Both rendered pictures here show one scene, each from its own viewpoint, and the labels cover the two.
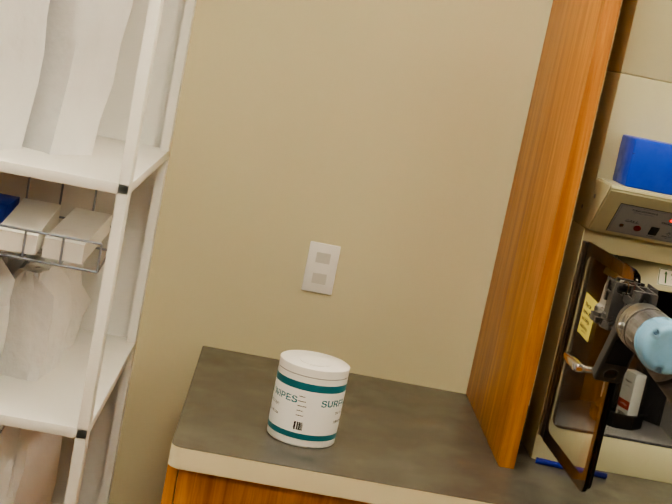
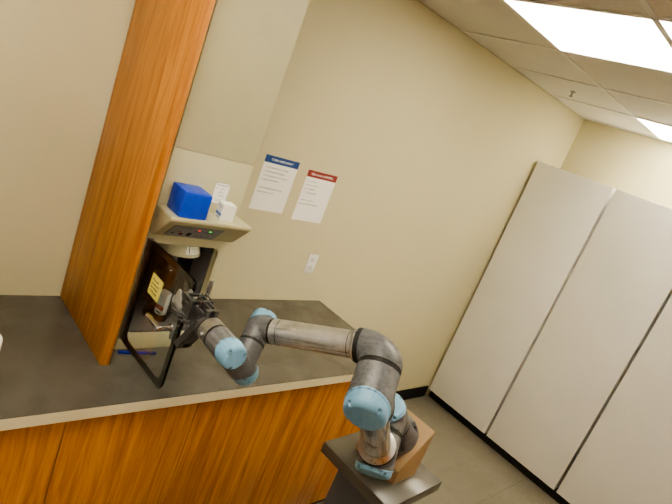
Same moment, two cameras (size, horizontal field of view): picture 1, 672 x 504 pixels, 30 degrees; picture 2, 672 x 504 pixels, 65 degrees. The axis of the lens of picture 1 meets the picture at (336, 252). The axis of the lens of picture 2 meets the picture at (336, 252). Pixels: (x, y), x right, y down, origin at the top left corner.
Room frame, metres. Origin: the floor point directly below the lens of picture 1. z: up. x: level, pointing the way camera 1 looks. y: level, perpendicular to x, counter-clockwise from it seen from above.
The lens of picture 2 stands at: (0.76, 0.27, 2.02)
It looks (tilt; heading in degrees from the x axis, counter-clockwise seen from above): 15 degrees down; 316
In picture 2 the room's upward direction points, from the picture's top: 22 degrees clockwise
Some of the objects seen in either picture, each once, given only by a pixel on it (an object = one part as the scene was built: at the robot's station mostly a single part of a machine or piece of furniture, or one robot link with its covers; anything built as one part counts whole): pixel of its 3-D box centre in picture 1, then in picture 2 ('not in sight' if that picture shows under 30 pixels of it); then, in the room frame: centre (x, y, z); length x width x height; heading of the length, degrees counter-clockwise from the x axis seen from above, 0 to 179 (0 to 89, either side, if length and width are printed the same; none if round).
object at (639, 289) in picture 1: (631, 312); (199, 314); (1.96, -0.48, 1.34); 0.12 x 0.08 x 0.09; 3
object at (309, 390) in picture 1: (308, 398); not in sight; (2.24, 0.00, 1.01); 0.13 x 0.13 x 0.15
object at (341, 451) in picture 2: not in sight; (381, 466); (1.65, -1.19, 0.92); 0.32 x 0.32 x 0.04; 6
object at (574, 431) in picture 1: (586, 361); (155, 312); (2.23, -0.48, 1.19); 0.30 x 0.01 x 0.40; 6
